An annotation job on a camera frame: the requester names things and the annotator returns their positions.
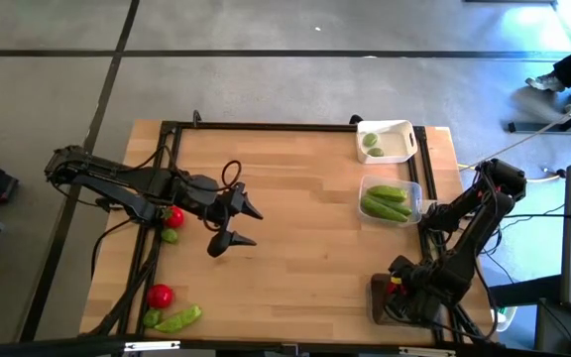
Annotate black crossbar silver brackets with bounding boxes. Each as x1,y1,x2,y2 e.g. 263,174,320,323
0,332,571,357

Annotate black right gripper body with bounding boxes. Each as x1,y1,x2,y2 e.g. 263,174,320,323
385,255,446,326

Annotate black power cable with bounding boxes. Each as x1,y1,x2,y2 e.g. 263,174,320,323
513,211,571,220

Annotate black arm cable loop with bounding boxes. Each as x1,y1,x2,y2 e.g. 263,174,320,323
220,159,244,189

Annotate smoky grey plastic basket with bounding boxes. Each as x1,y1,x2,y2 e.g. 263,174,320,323
368,272,445,328

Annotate clear plastic basket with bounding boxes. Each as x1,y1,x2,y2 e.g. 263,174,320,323
357,174,424,229

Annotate white cup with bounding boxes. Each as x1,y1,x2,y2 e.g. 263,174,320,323
491,305,519,333

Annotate white plastic basket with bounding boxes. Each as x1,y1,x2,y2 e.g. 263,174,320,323
355,119,419,166

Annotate thin black base cable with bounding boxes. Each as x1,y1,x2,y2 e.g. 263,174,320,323
89,217,138,282

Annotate thin grey pole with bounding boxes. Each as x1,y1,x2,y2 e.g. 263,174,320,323
461,93,571,170

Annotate black desk foot bar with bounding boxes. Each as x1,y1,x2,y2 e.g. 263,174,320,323
507,120,571,135

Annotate black desk beam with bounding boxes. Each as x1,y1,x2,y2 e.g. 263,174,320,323
486,274,564,309

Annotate person's shoe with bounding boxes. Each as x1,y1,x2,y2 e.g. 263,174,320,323
524,72,567,94

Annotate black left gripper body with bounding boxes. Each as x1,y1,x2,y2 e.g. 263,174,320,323
171,173,240,223

